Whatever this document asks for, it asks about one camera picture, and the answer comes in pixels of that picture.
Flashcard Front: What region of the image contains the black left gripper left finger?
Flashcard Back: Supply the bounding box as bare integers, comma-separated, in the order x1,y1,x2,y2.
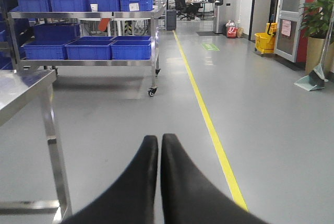
62,135,159,223

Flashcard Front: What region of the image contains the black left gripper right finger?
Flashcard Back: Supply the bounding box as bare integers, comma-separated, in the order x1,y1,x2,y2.
160,134,264,223

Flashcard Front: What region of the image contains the blue bin lower right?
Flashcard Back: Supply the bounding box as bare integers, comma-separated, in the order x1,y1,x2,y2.
111,40,151,60

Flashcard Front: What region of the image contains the blue bin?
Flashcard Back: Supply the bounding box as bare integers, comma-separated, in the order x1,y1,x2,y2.
111,40,151,60
23,40,73,60
65,40,113,61

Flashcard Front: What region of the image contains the blue bin lower middle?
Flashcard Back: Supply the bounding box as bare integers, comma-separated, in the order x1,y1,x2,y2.
65,40,113,61

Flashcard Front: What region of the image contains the steel table corner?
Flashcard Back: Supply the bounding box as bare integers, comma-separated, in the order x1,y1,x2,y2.
1,70,72,223

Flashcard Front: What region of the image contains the blue bin lower left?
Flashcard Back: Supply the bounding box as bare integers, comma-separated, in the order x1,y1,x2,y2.
23,40,73,60

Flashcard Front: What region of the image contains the yellow mop bucket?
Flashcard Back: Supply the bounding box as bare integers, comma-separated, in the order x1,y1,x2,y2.
255,22,277,55

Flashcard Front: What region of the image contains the green dustpan with broom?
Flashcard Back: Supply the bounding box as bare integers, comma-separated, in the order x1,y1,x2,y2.
294,21,333,91

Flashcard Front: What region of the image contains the steel trolley with bins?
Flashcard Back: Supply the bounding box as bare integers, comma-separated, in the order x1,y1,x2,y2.
4,3,166,97

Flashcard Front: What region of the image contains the green potted plant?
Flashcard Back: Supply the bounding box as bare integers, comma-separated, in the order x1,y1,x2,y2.
300,0,333,75

